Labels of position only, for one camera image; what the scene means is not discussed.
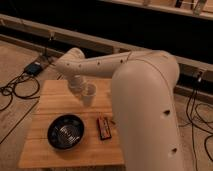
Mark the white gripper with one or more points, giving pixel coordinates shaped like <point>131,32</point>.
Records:
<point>77,84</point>

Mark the white ceramic cup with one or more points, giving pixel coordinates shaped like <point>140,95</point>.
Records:
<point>88,94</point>

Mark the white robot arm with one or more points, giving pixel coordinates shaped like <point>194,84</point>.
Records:
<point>142,99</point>

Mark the dark ceramic bowl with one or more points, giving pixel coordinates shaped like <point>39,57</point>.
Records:
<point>65,132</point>

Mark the wooden table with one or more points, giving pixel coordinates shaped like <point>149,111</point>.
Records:
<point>57,100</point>

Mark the black power adapter box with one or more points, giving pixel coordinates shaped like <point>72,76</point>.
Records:
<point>33,69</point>

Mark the red black snack bar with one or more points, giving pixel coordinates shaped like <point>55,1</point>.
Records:
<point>104,129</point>

